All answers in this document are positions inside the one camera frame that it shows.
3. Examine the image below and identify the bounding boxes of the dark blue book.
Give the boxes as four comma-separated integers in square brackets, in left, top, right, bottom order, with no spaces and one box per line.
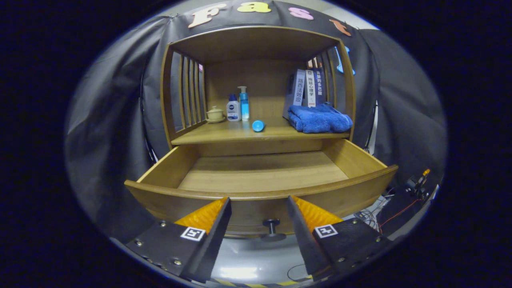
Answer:
[314,68,326,106]

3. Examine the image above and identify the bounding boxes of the black device with orange tip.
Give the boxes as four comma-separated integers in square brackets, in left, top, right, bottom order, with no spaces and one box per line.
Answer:
[404,168,432,200]

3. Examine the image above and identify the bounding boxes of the black drawer knob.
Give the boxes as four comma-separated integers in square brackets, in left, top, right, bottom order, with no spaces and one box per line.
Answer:
[261,218,287,242]

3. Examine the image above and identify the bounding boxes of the white book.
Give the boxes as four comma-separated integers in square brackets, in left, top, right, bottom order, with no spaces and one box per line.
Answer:
[305,70,316,108]

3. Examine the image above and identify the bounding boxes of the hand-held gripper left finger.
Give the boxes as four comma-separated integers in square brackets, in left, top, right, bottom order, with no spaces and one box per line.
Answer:
[126,197,232,284]

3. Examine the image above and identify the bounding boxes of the black backdrop cloth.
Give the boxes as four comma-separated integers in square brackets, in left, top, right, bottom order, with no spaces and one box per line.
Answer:
[64,0,448,240]

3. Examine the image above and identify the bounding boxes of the wooden cabinet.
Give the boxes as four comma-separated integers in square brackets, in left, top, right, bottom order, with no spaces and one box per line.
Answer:
[160,25,356,160]

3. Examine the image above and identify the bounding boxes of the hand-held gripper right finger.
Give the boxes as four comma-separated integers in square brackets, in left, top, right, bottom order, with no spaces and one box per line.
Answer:
[286,195,394,280]

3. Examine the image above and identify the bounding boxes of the blue towel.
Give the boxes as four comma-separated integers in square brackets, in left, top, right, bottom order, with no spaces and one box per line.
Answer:
[288,102,354,134]

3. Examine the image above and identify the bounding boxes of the white bottle with blue cap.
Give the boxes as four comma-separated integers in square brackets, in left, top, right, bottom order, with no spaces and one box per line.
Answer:
[226,94,242,122]

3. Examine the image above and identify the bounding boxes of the beige lidded ceramic cup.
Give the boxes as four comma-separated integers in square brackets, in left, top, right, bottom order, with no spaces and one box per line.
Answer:
[205,106,226,124]

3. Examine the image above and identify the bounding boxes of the tangle of thin cables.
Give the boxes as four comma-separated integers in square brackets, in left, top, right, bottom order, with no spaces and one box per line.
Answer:
[354,200,385,229]

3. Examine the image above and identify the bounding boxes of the light grey book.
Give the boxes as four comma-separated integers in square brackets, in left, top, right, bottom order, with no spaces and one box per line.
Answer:
[282,69,306,120]

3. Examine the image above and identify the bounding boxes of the blue pump bottle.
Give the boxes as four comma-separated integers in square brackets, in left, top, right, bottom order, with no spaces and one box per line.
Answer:
[238,86,250,121]

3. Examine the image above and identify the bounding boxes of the wooden drawer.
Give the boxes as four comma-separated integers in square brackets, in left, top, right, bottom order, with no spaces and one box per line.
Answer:
[124,138,399,237]

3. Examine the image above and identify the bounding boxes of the red cable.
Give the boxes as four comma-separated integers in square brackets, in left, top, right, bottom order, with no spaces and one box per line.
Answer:
[378,199,420,234]

